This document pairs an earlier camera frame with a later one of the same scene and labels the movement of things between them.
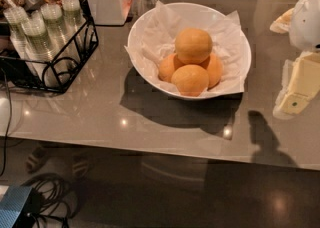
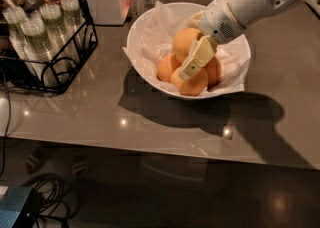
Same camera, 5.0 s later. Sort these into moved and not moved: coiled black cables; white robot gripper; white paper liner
Moved: white robot gripper
Not moved: coiled black cables; white paper liner
